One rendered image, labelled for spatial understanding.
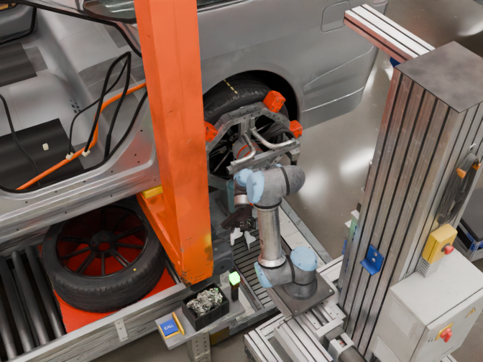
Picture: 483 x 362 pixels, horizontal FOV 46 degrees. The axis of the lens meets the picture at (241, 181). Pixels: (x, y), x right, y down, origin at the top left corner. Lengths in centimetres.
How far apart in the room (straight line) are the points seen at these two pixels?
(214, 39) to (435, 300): 147
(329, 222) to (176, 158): 187
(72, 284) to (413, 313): 174
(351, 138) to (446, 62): 280
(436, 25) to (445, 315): 429
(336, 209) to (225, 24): 178
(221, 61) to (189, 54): 79
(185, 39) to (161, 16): 13
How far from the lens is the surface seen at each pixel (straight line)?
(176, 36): 192
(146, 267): 306
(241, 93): 294
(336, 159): 432
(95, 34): 379
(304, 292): 252
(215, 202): 367
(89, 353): 320
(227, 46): 273
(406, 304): 213
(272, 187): 213
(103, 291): 303
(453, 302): 218
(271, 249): 230
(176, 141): 218
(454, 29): 608
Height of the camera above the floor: 298
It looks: 47 degrees down
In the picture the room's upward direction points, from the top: straight up
